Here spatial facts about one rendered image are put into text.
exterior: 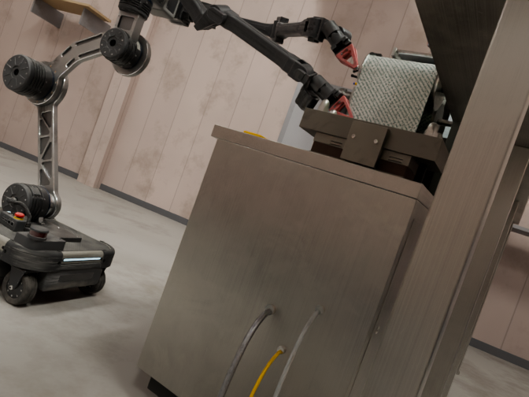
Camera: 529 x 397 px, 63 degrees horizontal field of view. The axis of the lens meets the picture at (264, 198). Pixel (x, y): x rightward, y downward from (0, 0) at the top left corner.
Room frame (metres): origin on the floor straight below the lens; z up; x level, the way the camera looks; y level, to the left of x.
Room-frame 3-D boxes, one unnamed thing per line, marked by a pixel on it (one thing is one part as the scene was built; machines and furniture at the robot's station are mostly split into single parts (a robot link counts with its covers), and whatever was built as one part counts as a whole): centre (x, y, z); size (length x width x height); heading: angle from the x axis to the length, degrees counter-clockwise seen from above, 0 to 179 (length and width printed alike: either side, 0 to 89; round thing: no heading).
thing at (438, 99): (1.36, -0.41, 1.25); 0.15 x 0.01 x 0.15; 150
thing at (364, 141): (1.16, -0.20, 0.97); 0.10 x 0.03 x 0.11; 60
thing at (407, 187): (2.29, -0.69, 0.88); 2.52 x 0.66 x 0.04; 150
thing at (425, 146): (1.25, -0.24, 1.00); 0.40 x 0.16 x 0.06; 60
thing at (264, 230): (2.28, -0.70, 0.43); 2.52 x 0.64 x 0.86; 150
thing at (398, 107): (1.37, -0.26, 1.11); 0.23 x 0.01 x 0.18; 60
